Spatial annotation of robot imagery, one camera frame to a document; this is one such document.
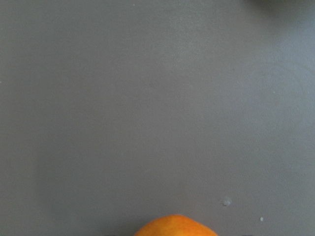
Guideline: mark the orange mandarin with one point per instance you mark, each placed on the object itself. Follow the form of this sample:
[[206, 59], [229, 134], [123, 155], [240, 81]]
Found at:
[[175, 225]]

